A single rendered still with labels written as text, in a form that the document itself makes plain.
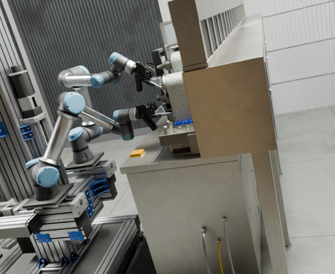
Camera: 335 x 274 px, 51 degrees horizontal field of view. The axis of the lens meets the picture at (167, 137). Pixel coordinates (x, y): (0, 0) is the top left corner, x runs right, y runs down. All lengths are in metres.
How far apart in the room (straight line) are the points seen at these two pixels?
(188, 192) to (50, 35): 4.36
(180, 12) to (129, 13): 4.24
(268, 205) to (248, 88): 0.46
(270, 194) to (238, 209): 0.66
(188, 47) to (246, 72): 0.19
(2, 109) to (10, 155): 0.31
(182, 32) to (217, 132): 0.33
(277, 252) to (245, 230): 0.60
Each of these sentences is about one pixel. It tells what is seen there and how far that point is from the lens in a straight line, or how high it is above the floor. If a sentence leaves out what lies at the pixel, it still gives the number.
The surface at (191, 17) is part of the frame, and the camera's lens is 1.10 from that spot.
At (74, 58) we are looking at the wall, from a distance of 5.74.
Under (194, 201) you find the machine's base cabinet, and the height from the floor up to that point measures 0.65.
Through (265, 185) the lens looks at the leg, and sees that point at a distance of 1.30.
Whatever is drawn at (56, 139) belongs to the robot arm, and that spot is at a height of 1.15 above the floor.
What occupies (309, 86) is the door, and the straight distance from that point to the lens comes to 5.19.
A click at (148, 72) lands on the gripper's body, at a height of 1.35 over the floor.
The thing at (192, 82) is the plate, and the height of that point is 1.40.
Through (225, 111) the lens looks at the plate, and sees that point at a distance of 1.12.
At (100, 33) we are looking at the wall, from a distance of 5.51.
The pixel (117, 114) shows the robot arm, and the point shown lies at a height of 1.15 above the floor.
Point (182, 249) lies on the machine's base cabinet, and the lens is 2.18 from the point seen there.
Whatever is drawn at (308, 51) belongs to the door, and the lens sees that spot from 5.10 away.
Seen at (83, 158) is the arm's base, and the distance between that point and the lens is 2.53.
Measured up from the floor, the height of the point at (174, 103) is 1.15.
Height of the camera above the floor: 1.60
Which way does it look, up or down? 18 degrees down
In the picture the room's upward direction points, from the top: 14 degrees counter-clockwise
